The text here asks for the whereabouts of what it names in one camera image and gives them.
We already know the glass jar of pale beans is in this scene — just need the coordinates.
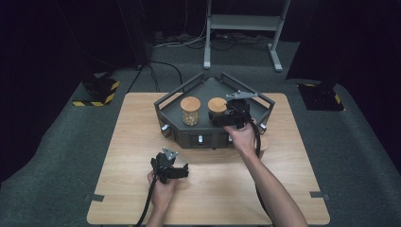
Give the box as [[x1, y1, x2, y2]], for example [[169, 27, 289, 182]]
[[180, 96, 201, 128]]

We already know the person's left hand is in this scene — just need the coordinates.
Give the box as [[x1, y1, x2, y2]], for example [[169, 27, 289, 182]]
[[147, 169, 178, 206]]

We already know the black base with striped tape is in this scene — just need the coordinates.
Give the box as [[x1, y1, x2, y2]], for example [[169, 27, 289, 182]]
[[297, 80, 345, 112], [71, 74, 121, 108]]

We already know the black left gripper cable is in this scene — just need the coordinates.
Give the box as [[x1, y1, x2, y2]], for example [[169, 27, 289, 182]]
[[135, 174, 159, 227]]

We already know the bundle of floor cables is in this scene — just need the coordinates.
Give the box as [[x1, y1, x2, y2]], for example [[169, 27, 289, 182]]
[[152, 29, 275, 51]]

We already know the grey tape strip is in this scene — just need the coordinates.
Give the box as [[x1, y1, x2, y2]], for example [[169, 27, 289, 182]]
[[309, 190, 331, 201], [84, 193, 105, 202]]

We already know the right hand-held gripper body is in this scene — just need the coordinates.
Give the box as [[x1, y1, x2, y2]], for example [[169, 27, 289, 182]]
[[225, 90, 259, 130]]

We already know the glass jar of brown nuts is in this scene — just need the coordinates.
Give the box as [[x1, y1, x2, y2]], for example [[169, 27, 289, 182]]
[[207, 96, 229, 122]]

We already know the person's right hand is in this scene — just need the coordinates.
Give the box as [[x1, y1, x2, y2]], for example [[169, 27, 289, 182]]
[[222, 118, 260, 159]]

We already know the black floor cable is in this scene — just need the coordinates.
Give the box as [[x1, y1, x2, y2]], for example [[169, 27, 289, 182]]
[[127, 60, 184, 93]]

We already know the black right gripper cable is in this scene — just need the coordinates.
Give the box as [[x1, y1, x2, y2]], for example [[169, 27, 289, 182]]
[[250, 121, 272, 221]]

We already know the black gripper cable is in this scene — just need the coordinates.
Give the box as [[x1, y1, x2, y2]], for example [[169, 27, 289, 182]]
[[250, 121, 272, 221], [135, 174, 159, 227]]

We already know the dark grey corner rack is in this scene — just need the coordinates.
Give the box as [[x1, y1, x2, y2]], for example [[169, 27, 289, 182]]
[[153, 71, 276, 149]]

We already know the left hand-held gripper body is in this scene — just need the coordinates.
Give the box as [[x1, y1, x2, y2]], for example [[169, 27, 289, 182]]
[[149, 146, 179, 184]]

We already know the grey metal stand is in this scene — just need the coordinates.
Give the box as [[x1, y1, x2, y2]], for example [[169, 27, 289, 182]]
[[202, 0, 291, 73]]

